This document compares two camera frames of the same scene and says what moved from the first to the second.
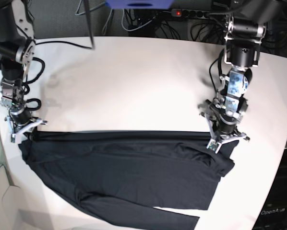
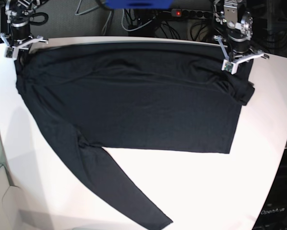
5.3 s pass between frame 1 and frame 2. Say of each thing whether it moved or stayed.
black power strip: stayed
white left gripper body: moved
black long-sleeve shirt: moved
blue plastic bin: stayed
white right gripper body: moved
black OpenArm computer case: stayed
